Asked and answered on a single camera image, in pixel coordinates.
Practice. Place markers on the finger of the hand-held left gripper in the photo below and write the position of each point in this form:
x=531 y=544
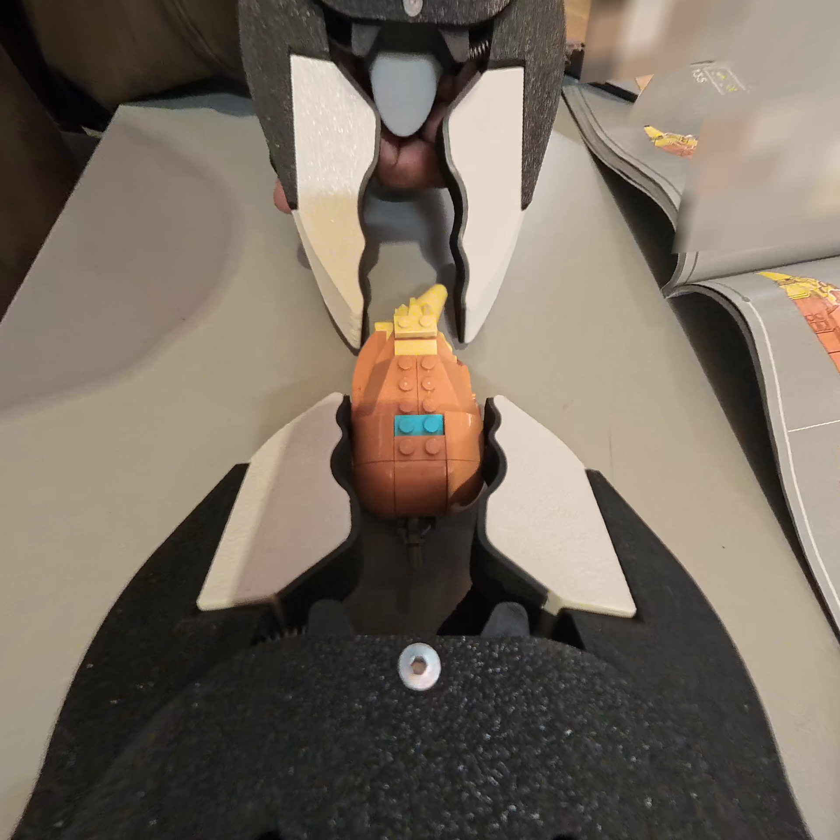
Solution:
x=328 y=197
x=492 y=184

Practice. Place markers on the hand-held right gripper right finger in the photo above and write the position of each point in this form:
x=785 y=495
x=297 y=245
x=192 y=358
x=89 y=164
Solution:
x=558 y=525

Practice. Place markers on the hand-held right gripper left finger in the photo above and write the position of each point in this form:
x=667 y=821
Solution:
x=282 y=518

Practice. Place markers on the brown small part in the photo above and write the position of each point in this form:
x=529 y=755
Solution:
x=407 y=472

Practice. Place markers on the person's left forearm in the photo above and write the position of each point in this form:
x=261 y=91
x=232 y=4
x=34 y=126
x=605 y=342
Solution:
x=131 y=46

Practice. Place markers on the person's left hand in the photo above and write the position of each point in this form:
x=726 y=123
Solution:
x=410 y=164

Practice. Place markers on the grey instruction booklet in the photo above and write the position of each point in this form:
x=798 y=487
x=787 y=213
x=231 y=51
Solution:
x=754 y=367

